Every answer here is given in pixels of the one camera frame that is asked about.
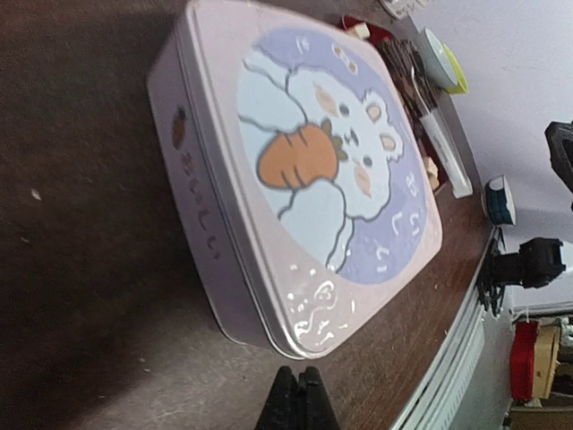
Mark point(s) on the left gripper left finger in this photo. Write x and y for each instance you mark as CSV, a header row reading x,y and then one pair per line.
x,y
280,411

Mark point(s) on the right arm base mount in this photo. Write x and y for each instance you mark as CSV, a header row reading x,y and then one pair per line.
x,y
536,264

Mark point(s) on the red chocolate tray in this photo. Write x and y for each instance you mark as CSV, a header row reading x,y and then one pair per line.
x,y
405,67

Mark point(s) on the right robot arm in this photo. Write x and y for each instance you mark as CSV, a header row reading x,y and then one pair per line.
x,y
559,137

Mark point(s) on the white mug yellow inside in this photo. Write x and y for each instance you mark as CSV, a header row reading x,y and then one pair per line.
x,y
399,9

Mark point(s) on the cardboard box in background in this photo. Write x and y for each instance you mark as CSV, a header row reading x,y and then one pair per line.
x,y
552,361

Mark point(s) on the white metal tongs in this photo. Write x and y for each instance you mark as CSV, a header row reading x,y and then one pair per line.
x,y
447,151

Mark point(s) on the lilac bunny tin lid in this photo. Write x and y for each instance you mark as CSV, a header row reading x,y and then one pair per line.
x,y
315,166

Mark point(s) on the yellow green small bowl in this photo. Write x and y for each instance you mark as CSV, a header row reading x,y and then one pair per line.
x,y
461,86

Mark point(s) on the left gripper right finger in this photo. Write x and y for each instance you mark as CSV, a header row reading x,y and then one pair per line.
x,y
316,409

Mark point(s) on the blue spiral patterned bowl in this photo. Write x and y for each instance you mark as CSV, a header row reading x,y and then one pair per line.
x,y
435,59

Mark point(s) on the front aluminium rail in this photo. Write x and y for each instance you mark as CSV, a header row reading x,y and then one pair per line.
x,y
467,383

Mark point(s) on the red box in background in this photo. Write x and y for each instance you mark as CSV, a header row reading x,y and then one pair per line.
x,y
522,361

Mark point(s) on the white bowl near right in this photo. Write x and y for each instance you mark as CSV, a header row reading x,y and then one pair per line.
x,y
498,202

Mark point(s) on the lilac tin box with dividers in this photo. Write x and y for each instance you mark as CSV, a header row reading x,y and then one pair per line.
x,y
178,126

